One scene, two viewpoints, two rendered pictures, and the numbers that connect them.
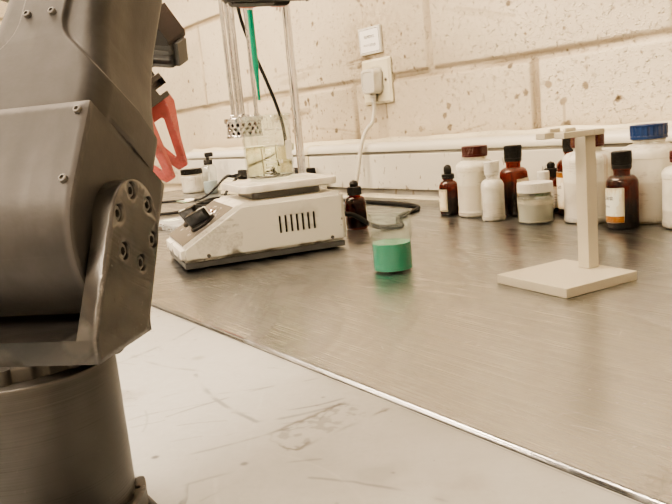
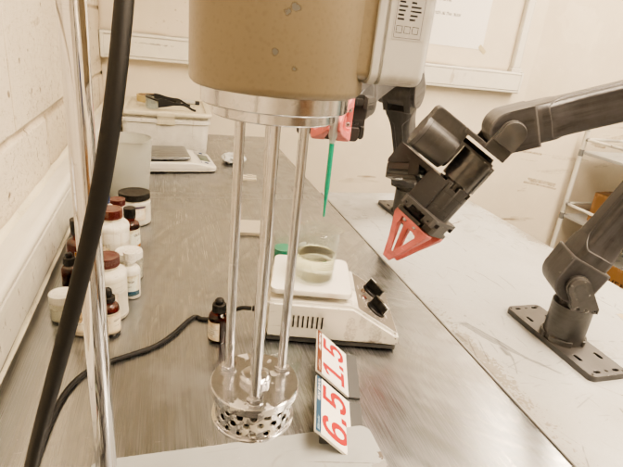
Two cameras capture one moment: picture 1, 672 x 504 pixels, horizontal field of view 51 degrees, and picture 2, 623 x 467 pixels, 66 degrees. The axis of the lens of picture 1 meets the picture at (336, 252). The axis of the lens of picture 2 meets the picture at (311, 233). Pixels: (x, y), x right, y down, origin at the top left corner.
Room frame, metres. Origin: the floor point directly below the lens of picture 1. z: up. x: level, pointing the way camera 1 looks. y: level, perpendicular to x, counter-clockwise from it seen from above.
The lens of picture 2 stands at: (1.53, 0.26, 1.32)
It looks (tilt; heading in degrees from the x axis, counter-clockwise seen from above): 22 degrees down; 197
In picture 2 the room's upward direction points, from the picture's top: 6 degrees clockwise
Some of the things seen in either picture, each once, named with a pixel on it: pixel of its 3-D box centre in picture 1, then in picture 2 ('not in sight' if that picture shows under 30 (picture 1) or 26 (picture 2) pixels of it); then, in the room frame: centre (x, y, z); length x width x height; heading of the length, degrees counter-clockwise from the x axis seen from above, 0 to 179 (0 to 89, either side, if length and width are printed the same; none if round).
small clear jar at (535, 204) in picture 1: (535, 202); (129, 263); (0.90, -0.26, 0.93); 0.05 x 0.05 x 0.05
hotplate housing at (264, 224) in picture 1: (260, 219); (324, 301); (0.88, 0.09, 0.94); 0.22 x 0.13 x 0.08; 110
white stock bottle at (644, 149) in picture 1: (649, 172); not in sight; (0.84, -0.38, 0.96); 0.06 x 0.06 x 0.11
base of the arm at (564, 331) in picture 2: not in sight; (567, 321); (0.74, 0.46, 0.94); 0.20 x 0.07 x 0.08; 35
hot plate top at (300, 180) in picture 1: (276, 182); (311, 275); (0.89, 0.07, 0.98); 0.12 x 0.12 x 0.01; 20
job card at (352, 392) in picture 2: not in sight; (336, 362); (1.00, 0.15, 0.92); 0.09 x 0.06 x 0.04; 18
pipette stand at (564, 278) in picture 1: (562, 206); (249, 203); (0.58, -0.19, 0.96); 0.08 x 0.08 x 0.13; 28
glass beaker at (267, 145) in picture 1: (265, 148); (317, 254); (0.90, 0.08, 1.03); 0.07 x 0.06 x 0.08; 108
